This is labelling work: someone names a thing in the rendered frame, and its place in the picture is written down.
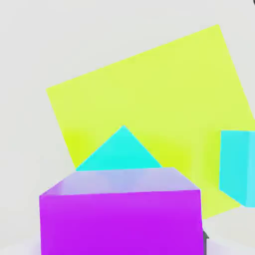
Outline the large yellow box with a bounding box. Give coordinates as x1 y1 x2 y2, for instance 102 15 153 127
45 24 255 220

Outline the small purple cube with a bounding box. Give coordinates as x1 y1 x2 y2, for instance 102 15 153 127
39 167 206 255

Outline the small cyan cube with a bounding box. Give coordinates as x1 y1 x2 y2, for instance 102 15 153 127
219 129 255 208
75 125 163 171

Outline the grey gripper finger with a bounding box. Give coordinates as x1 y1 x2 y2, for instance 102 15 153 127
202 230 210 255

